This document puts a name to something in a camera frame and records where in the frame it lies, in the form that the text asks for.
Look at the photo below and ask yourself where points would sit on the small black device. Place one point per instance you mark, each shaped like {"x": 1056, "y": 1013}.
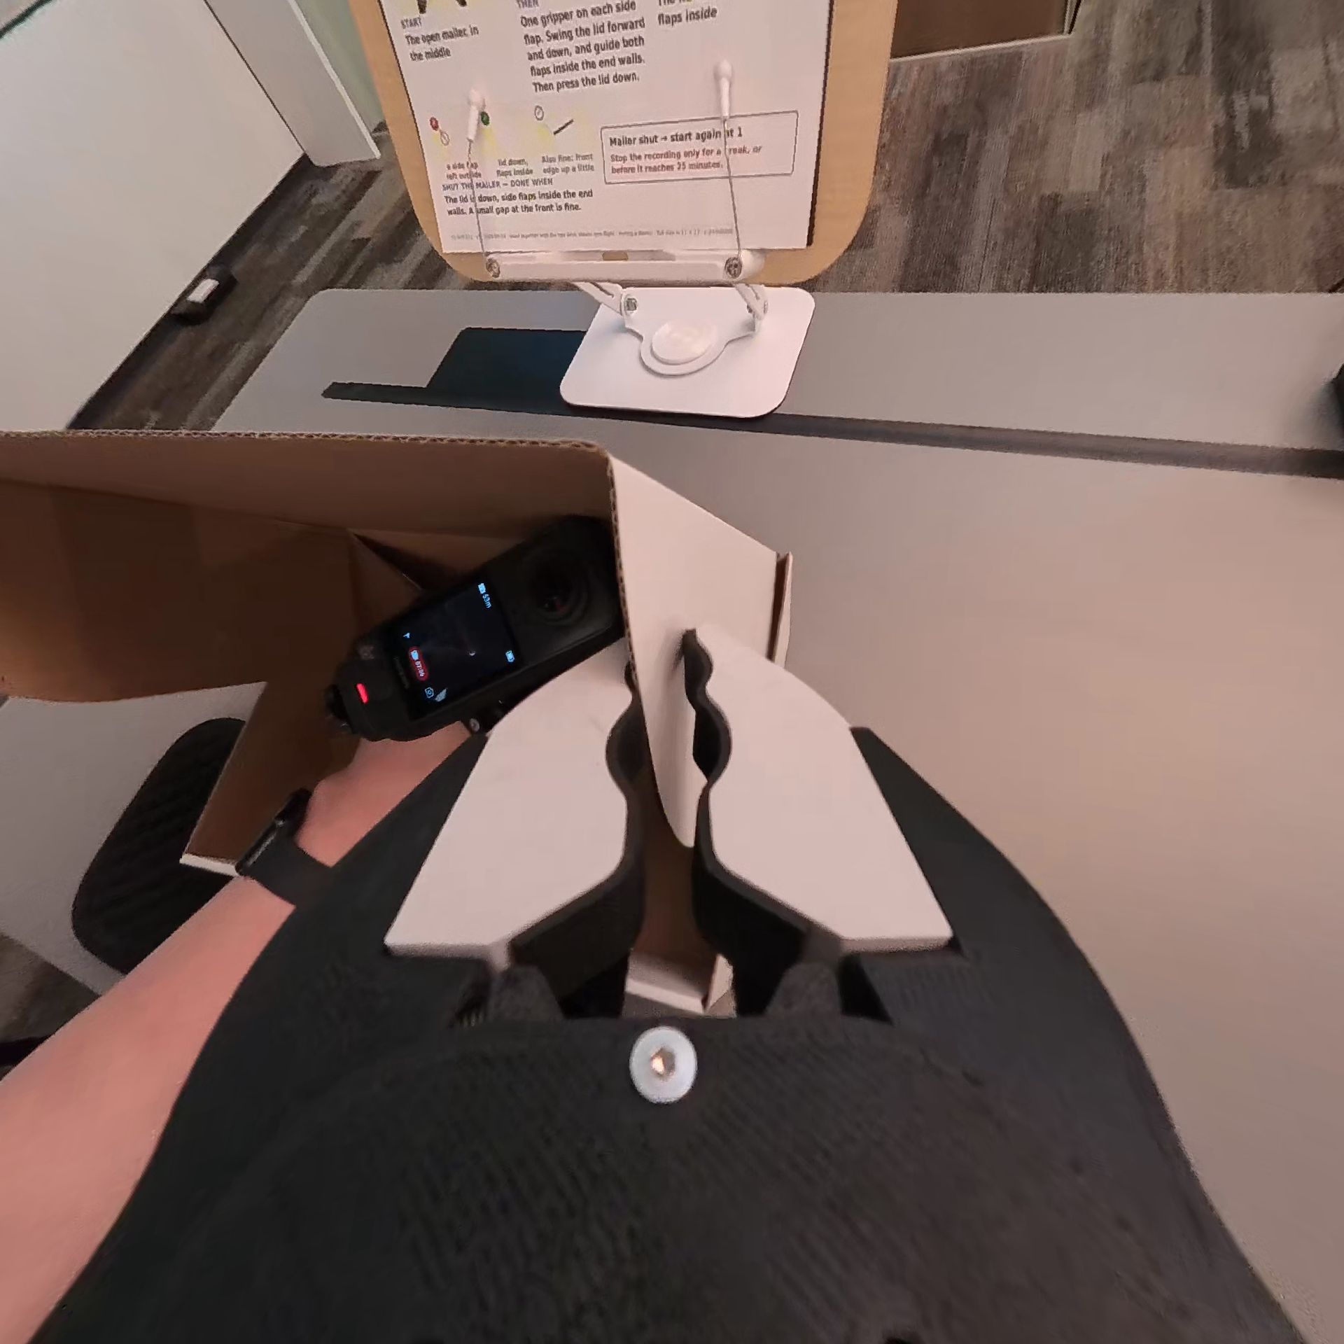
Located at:
{"x": 205, "y": 296}

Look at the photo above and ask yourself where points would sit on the black quilted wrist rest pad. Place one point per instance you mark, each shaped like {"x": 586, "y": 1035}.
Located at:
{"x": 148, "y": 861}

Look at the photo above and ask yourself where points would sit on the person's left forearm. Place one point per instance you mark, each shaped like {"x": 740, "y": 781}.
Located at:
{"x": 127, "y": 1029}

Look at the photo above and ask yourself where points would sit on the black wrist watch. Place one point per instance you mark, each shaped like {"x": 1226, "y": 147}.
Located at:
{"x": 279, "y": 849}

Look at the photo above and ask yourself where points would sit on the printed instruction sheet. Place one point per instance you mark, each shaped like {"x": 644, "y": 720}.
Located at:
{"x": 588, "y": 104}

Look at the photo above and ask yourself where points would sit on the white cardboard box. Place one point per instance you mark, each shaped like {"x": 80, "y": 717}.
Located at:
{"x": 210, "y": 545}

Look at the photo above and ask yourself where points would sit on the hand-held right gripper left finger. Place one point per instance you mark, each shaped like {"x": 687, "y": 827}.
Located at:
{"x": 525, "y": 840}

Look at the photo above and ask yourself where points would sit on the brown cardboard panel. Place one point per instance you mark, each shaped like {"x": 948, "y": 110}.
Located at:
{"x": 976, "y": 25}

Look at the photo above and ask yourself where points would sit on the person's left hand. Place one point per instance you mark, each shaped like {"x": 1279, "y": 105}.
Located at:
{"x": 378, "y": 787}

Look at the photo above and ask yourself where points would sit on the instruction sheet on stand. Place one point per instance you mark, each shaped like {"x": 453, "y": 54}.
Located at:
{"x": 682, "y": 377}

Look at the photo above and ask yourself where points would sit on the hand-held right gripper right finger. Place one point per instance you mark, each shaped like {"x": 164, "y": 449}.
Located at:
{"x": 820, "y": 829}

